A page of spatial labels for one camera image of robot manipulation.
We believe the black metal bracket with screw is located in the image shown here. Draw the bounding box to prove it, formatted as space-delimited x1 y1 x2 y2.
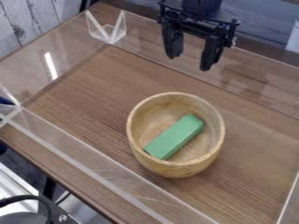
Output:
37 195 80 224

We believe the green rectangular block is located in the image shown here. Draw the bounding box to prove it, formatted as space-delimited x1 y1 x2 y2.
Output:
144 114 204 160

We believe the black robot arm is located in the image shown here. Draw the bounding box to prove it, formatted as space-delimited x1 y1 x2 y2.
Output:
157 0 240 72

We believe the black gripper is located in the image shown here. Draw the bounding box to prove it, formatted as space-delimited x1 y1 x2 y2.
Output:
157 0 240 71

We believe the brown wooden bowl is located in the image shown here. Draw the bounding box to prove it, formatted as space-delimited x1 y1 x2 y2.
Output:
125 92 225 179

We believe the clear acrylic tray wall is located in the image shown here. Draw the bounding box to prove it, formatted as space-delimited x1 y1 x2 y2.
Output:
0 6 299 224

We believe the black cable bottom left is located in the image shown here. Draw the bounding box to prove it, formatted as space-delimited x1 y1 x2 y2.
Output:
0 194 53 224

